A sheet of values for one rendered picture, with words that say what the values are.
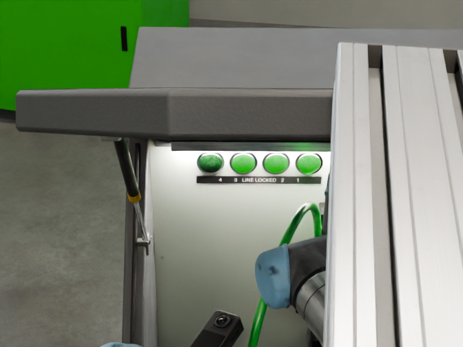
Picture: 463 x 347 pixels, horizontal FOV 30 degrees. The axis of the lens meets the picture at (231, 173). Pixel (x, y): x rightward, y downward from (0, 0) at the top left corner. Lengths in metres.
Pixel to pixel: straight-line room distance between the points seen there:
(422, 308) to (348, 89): 0.17
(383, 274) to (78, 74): 3.79
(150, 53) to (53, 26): 2.39
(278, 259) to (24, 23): 3.17
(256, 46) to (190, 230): 0.39
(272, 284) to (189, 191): 0.59
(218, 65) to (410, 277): 1.31
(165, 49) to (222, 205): 0.33
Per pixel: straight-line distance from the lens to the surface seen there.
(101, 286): 3.40
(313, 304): 1.02
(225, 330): 1.25
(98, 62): 4.06
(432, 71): 0.51
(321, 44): 1.74
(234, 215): 1.65
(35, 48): 4.16
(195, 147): 1.53
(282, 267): 1.06
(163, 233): 1.68
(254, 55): 1.69
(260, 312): 1.29
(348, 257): 0.36
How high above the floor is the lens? 2.26
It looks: 35 degrees down
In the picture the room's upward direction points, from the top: 1 degrees clockwise
